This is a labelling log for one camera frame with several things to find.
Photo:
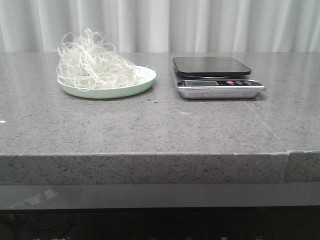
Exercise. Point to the white pleated curtain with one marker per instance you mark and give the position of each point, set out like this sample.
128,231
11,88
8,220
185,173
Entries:
182,26

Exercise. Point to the translucent white vermicelli bundle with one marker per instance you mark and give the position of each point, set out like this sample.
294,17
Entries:
87,62

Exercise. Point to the black silver kitchen scale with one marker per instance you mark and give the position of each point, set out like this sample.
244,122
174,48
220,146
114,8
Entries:
214,77

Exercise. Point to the pale green round plate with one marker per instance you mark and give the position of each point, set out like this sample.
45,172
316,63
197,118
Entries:
120,91

